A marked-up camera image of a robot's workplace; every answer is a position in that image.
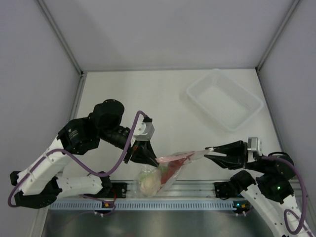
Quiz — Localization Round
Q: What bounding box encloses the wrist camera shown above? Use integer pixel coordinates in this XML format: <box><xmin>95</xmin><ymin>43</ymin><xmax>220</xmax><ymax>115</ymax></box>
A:
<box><xmin>247</xmin><ymin>137</ymin><xmax>262</xmax><ymax>156</ymax></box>
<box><xmin>133</xmin><ymin>117</ymin><xmax>155</xmax><ymax>142</ymax></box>

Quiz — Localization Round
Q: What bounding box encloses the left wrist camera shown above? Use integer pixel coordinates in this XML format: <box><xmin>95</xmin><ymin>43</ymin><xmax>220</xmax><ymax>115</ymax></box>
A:
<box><xmin>133</xmin><ymin>117</ymin><xmax>155</xmax><ymax>142</ymax></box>

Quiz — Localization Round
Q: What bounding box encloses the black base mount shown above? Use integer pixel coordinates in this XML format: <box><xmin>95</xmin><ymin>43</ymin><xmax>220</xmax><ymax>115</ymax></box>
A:
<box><xmin>97</xmin><ymin>182</ymin><xmax>127</xmax><ymax>198</ymax></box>
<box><xmin>214</xmin><ymin>181</ymin><xmax>242</xmax><ymax>200</ymax></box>

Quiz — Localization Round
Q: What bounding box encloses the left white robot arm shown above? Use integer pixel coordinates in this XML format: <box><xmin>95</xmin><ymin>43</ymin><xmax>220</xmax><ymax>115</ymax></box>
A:
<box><xmin>7</xmin><ymin>99</ymin><xmax>158</xmax><ymax>209</ymax></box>

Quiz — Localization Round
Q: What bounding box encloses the white perforated plastic basket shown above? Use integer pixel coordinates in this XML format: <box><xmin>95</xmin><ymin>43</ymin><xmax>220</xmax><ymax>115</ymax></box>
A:
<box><xmin>186</xmin><ymin>69</ymin><xmax>264</xmax><ymax>132</ymax></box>

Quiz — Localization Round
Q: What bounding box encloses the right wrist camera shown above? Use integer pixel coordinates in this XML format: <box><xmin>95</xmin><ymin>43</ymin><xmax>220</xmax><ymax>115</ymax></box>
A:
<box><xmin>247</xmin><ymin>137</ymin><xmax>262</xmax><ymax>156</ymax></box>

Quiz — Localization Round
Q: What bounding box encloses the right aluminium corner post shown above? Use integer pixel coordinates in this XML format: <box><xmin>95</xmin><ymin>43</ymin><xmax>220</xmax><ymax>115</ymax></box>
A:
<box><xmin>255</xmin><ymin>0</ymin><xmax>302</xmax><ymax>72</ymax></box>

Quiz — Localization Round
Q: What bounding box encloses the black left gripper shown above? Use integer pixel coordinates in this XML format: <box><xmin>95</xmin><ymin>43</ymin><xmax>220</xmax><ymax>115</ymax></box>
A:
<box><xmin>97</xmin><ymin>126</ymin><xmax>158</xmax><ymax>167</ymax></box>

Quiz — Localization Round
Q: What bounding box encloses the aluminium mounting rail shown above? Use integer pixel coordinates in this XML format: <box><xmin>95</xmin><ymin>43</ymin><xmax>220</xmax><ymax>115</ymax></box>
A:
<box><xmin>106</xmin><ymin>180</ymin><xmax>307</xmax><ymax>199</ymax></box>

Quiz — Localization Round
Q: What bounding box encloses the green toy leaf piece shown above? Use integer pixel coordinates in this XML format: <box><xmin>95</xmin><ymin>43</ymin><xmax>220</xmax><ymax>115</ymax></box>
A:
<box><xmin>158</xmin><ymin>164</ymin><xmax>168</xmax><ymax>175</ymax></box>

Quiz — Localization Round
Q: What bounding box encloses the clear zip top bag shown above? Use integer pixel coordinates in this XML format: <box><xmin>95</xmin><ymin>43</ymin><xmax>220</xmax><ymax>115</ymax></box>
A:
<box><xmin>131</xmin><ymin>147</ymin><xmax>214</xmax><ymax>198</ymax></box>

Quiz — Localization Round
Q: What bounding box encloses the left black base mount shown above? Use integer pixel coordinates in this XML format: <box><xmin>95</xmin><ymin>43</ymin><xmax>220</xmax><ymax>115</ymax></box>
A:
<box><xmin>97</xmin><ymin>182</ymin><xmax>127</xmax><ymax>198</ymax></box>

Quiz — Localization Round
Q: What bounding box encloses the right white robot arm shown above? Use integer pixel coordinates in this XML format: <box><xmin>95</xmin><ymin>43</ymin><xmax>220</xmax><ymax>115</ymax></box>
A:
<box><xmin>205</xmin><ymin>137</ymin><xmax>314</xmax><ymax>237</ymax></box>

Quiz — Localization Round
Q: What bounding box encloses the red toy lobster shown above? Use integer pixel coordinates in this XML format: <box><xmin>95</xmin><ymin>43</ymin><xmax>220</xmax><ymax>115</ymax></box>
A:
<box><xmin>160</xmin><ymin>158</ymin><xmax>188</xmax><ymax>185</ymax></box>

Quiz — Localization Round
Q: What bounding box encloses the white toy cauliflower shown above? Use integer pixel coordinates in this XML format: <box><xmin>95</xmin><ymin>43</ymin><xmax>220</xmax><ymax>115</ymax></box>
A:
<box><xmin>139</xmin><ymin>171</ymin><xmax>161</xmax><ymax>197</ymax></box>

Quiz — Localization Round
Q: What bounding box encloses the white slotted cable duct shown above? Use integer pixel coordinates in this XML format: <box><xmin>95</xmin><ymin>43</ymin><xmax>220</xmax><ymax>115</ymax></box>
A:
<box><xmin>49</xmin><ymin>200</ymin><xmax>246</xmax><ymax>211</ymax></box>

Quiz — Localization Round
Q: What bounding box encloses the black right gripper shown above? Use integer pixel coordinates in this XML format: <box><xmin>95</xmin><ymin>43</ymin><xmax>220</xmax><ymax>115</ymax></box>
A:
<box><xmin>204</xmin><ymin>139</ymin><xmax>268</xmax><ymax>173</ymax></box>

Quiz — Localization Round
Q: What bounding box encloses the aluminium corner post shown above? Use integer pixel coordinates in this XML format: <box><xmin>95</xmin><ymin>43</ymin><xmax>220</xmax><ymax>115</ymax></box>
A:
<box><xmin>37</xmin><ymin>0</ymin><xmax>84</xmax><ymax>75</ymax></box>
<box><xmin>255</xmin><ymin>0</ymin><xmax>302</xmax><ymax>72</ymax></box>

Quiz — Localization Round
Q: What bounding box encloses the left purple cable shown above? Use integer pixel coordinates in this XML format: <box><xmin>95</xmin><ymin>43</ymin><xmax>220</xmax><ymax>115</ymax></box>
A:
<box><xmin>7</xmin><ymin>110</ymin><xmax>149</xmax><ymax>207</ymax></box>

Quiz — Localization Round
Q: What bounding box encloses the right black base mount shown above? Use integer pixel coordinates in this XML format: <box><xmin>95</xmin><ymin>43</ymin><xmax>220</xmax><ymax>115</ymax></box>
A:
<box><xmin>214</xmin><ymin>181</ymin><xmax>242</xmax><ymax>200</ymax></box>

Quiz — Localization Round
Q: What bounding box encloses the left aluminium corner post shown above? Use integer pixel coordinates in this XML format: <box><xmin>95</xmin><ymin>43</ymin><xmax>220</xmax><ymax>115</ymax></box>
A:
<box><xmin>37</xmin><ymin>0</ymin><xmax>84</xmax><ymax>75</ymax></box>

